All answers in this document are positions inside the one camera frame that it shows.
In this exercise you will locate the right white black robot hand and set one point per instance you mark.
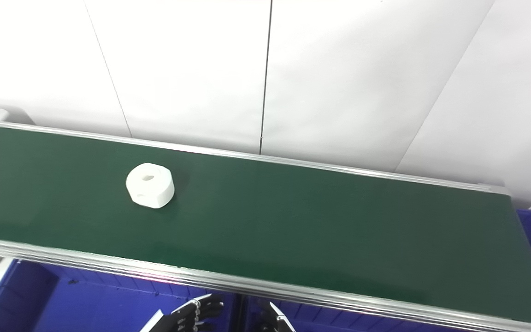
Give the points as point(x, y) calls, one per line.
point(274, 323)

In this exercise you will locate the green conveyor belt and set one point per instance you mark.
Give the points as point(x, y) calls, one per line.
point(109, 267)
point(293, 216)

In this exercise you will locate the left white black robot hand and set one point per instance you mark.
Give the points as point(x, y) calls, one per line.
point(187, 318)

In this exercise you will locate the white round part with hole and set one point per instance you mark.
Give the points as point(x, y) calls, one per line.
point(150, 186)

